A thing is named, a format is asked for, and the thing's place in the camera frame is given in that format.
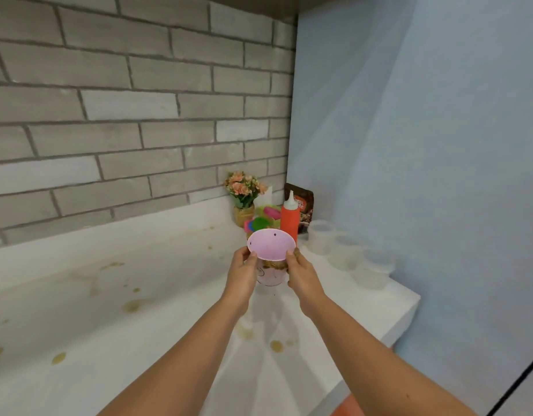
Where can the person's left hand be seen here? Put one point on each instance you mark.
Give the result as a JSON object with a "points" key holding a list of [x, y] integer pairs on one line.
{"points": [[242, 281]]}

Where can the person's right hand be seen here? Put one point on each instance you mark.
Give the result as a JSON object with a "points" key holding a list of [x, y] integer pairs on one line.
{"points": [[305, 285]]}

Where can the clear plastic container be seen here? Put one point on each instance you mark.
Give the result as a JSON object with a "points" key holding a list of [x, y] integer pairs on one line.
{"points": [[346, 255], [372, 272], [320, 240]]}

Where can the pink plastic basket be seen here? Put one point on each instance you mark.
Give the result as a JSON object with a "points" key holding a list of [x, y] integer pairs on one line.
{"points": [[248, 225]]}

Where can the green round lid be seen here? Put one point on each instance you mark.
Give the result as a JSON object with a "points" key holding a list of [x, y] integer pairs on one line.
{"points": [[261, 224]]}

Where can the pink flowers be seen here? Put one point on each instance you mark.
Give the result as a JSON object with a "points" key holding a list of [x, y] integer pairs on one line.
{"points": [[244, 216]]}

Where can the orange squeeze bottle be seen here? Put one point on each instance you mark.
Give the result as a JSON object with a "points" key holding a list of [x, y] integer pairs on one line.
{"points": [[289, 220]]}

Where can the green plastic basket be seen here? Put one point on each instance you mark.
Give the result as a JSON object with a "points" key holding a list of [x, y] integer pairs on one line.
{"points": [[258, 210]]}

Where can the brown coffee pouch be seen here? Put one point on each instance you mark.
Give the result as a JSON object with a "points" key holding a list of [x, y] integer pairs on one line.
{"points": [[305, 203]]}

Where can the person's left forearm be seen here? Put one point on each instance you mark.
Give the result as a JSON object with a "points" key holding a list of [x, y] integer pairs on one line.
{"points": [[180, 368]]}

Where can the person's right forearm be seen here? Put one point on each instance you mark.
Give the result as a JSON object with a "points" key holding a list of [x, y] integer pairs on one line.
{"points": [[379, 368]]}

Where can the white countertop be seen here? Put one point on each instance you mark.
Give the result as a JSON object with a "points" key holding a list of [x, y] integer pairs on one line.
{"points": [[141, 320]]}

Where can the orange cabinet front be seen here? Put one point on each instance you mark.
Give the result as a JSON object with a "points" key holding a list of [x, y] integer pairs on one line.
{"points": [[349, 407]]}

